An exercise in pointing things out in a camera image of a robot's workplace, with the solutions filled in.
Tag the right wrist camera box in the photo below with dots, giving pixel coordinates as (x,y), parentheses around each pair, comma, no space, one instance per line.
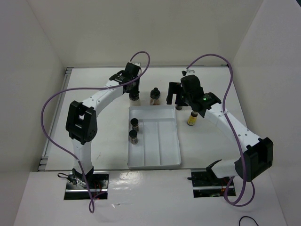
(187,72)

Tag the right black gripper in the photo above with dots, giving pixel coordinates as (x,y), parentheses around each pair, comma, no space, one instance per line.
(175,88)

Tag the yellow label cork top bottle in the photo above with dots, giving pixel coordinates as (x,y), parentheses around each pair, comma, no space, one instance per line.
(192,118)

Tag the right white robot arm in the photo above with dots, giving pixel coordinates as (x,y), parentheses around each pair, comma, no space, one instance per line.
(255,153)

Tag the white compartment organizer tray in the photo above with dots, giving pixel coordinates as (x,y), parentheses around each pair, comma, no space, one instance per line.
(158,144)

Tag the round stopper bottle brown spice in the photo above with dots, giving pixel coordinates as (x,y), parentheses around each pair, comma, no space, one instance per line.
(155,96)

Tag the round stopper bottle white powder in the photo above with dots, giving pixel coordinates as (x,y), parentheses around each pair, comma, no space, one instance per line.
(134,99)

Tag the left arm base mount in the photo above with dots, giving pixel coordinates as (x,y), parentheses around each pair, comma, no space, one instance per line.
(77,189)

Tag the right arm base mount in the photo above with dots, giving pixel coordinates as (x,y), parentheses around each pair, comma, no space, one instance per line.
(203,187)

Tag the dark spice jar black lid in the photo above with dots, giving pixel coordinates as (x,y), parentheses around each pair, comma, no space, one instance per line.
(133,136)

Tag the tall gold band grinder bottle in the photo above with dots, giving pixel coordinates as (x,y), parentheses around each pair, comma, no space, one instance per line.
(178,107)

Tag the black cap spice jar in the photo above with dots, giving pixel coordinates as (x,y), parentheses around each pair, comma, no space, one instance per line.
(135,124)

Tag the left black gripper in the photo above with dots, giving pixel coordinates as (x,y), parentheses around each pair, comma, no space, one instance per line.
(136,90)

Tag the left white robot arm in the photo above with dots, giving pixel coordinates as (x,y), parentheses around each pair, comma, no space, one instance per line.
(82,117)

